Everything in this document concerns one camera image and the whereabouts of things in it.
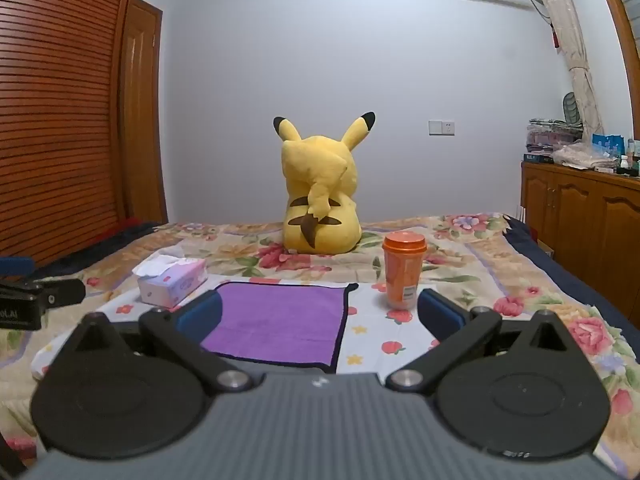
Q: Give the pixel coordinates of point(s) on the white fruit-print cloth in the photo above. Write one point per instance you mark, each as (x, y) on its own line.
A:
(380, 332)

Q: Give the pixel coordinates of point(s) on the wooden louvered wardrobe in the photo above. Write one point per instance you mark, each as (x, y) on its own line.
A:
(60, 110)

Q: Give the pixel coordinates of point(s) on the blue packet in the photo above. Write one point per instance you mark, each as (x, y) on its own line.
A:
(607, 145)

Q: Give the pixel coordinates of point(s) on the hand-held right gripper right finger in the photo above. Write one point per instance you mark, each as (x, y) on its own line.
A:
(440, 315)

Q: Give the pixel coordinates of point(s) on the wooden cabinet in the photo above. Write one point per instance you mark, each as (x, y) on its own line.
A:
(585, 220)

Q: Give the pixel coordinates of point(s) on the dark blue book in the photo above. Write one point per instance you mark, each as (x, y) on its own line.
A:
(537, 158)

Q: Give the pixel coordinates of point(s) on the beige patterned curtain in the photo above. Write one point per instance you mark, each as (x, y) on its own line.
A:
(575, 50)

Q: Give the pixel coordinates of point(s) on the white wall socket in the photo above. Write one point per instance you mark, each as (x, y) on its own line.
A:
(442, 127)

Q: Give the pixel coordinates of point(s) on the pink tissue box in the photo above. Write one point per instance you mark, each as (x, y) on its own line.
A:
(175, 285)

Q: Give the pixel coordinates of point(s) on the wooden window frame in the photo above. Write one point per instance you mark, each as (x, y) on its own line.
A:
(622, 25)

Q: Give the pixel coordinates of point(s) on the dark green ribbed object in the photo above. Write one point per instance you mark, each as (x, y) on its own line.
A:
(571, 109)

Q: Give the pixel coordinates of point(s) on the small white bottle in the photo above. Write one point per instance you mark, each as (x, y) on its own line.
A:
(625, 162)

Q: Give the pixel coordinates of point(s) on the yellow plush toy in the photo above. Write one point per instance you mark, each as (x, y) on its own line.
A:
(320, 185)

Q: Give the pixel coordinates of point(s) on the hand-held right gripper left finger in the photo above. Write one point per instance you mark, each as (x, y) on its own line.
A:
(202, 312)

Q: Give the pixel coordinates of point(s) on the wooden door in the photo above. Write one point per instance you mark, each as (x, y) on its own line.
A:
(143, 110)

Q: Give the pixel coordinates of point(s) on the stack of folded clothes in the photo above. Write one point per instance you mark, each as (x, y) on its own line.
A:
(547, 135)

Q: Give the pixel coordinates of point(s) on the floral bed blanket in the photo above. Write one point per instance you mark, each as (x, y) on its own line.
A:
(505, 270)

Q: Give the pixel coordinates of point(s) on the crumpled beige cloth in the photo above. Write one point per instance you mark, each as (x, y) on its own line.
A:
(585, 156)

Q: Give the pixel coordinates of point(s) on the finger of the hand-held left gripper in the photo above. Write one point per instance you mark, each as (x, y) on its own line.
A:
(15, 266)
(45, 297)

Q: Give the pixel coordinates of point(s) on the purple towel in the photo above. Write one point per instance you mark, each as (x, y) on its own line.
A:
(280, 320)

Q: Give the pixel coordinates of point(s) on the orange lidded cup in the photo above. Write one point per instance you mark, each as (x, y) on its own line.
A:
(402, 275)

